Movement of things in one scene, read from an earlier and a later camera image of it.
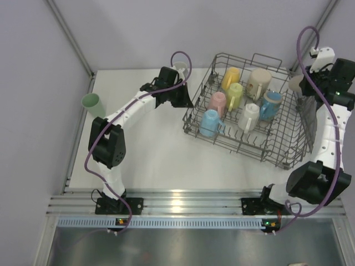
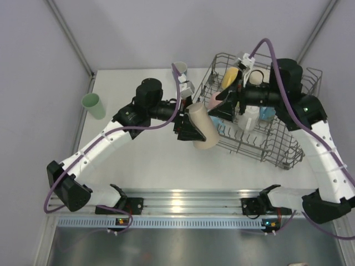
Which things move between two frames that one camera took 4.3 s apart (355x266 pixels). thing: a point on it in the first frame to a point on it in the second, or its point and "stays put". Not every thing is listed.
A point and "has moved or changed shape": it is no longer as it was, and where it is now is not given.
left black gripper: [184, 101] to [188, 131]
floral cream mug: [258, 83] stays put
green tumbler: [91, 102] stays put
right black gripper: [305, 91] to [224, 110]
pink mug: [218, 102] stays put
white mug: [248, 119] stays put
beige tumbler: [293, 82] has moved or changed shape
